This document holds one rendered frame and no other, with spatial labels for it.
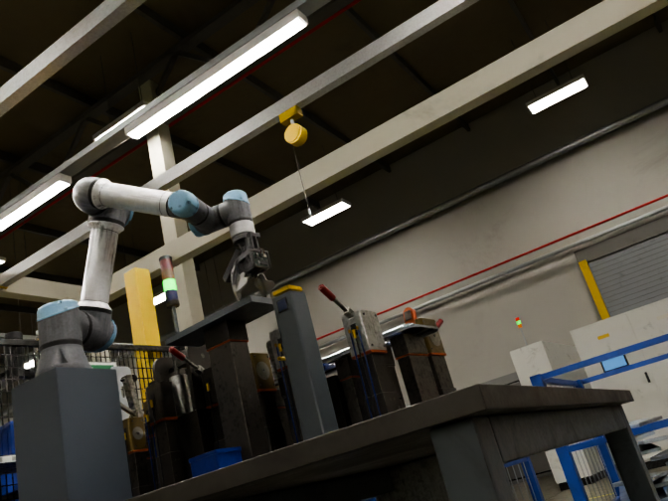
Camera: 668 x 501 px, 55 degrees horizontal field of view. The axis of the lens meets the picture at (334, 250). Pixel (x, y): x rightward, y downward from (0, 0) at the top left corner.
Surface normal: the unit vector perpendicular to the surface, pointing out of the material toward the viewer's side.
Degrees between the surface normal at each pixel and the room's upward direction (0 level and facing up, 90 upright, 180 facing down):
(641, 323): 90
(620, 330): 90
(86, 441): 90
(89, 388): 90
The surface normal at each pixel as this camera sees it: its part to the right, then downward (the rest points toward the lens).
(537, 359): -0.57, -0.16
